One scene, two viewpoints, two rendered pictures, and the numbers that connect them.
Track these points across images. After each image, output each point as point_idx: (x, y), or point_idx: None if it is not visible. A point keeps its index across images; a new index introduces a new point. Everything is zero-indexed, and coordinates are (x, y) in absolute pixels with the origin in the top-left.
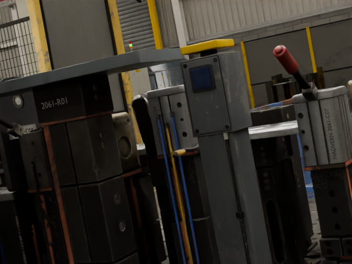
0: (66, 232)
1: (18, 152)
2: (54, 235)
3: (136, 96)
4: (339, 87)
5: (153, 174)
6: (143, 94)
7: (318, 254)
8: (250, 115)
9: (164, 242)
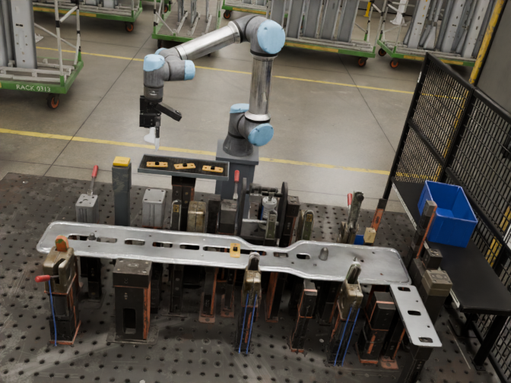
0: None
1: (239, 208)
2: None
3: (177, 199)
4: (78, 199)
5: None
6: (175, 200)
7: (112, 322)
8: (112, 187)
9: (243, 373)
